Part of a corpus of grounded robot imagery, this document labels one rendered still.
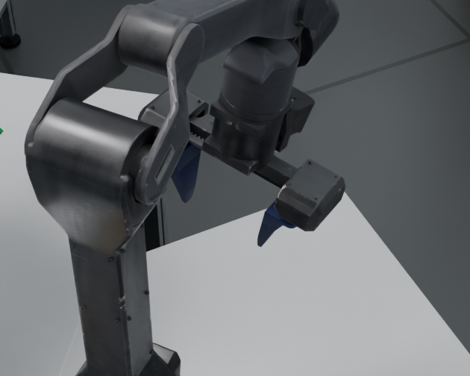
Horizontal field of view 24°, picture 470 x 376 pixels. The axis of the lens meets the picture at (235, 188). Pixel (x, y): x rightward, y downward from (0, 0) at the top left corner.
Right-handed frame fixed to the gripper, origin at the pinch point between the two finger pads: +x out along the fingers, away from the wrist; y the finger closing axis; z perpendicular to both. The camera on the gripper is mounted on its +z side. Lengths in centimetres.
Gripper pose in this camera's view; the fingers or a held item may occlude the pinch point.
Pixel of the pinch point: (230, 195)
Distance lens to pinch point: 98.9
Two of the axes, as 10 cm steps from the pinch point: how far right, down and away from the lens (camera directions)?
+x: -1.7, 7.1, 6.8
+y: -8.3, -4.8, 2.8
